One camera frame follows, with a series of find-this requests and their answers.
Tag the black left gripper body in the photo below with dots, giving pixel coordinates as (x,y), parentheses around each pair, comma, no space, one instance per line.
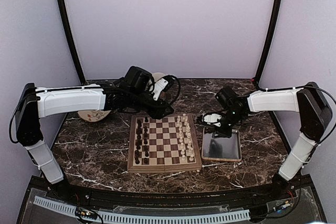
(137,101)

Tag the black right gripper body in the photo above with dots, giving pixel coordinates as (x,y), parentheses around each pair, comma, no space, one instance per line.
(231,117)

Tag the brown chess knight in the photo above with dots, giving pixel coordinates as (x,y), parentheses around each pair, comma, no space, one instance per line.
(139,123)

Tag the metal tray with wooden rim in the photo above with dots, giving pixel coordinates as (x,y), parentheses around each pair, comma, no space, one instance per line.
(217,148)

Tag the dark chess piece corner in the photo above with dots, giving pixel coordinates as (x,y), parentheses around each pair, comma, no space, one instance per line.
(137,159)

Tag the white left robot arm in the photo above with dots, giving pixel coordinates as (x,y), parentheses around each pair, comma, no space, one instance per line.
(36,104)

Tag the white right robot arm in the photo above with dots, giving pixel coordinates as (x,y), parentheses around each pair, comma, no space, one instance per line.
(306,106)

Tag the white chess king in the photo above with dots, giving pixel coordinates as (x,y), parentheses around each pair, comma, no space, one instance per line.
(188,131)

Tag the white chess queen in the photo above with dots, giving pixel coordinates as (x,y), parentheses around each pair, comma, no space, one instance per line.
(189,143)

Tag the wooden chess board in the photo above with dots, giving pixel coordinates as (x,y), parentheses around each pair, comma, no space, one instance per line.
(167,141)

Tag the white chess rook near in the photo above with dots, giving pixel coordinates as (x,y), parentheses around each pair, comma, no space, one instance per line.
(191,157)

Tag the coral painted ceramic mug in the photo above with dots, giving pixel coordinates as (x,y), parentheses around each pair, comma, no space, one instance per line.
(158,75)

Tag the bird painted ceramic plate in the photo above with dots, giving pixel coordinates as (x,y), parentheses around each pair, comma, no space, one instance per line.
(93,116)

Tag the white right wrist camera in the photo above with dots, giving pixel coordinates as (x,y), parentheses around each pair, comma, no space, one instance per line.
(210,119)

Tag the black right corner post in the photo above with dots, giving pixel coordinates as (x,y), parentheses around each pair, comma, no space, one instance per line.
(268,41)

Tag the black corner post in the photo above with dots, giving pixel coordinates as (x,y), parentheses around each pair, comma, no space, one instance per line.
(268,41)
(70,40)

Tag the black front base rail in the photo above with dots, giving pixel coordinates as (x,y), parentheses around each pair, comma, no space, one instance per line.
(244,197)

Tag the white slotted cable duct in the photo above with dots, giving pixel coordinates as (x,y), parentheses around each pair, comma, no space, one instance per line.
(141,215)

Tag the black left corner post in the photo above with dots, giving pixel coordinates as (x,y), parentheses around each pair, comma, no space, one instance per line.
(70,40)

